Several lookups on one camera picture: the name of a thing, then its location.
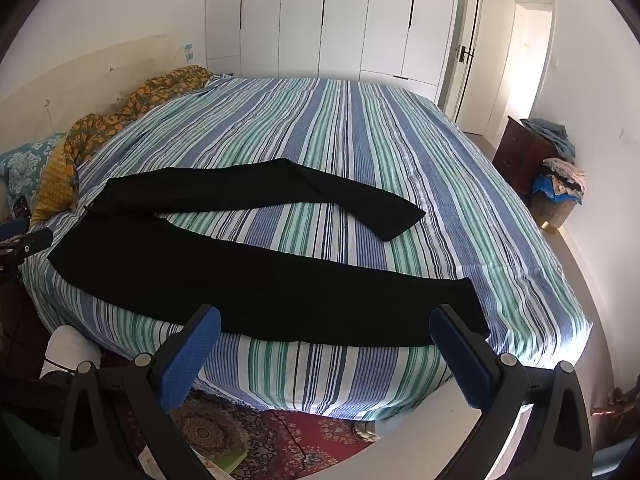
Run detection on black pants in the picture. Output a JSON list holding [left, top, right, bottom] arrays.
[[49, 158, 490, 347]]

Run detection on mustard dotted pillow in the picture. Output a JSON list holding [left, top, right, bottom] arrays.
[[32, 136, 78, 223]]

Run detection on teal patterned pillow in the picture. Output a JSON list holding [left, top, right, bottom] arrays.
[[1, 133, 65, 209]]

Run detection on orange floral blanket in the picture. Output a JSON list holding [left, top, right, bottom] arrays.
[[63, 65, 213, 184]]

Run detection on beige padded headboard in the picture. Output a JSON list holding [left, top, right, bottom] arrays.
[[1, 35, 193, 152]]

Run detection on red patterned rug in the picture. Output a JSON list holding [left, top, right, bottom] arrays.
[[170, 390, 372, 479]]

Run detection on laundry basket with clothes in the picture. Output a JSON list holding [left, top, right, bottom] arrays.
[[529, 157, 586, 233]]

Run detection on dark wooden dresser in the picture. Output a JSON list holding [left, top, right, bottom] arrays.
[[492, 117, 558, 204]]

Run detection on grey clothes on dresser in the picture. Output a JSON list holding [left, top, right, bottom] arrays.
[[521, 118, 576, 164]]

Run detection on striped blue green bedsheet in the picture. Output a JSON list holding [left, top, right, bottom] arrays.
[[21, 67, 591, 420]]

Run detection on white door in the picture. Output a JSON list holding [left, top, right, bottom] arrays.
[[440, 0, 515, 138]]

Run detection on white wardrobe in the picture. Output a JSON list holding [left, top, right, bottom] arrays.
[[205, 0, 457, 101]]

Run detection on white bed frame base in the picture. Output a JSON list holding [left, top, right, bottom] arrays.
[[40, 325, 102, 377]]

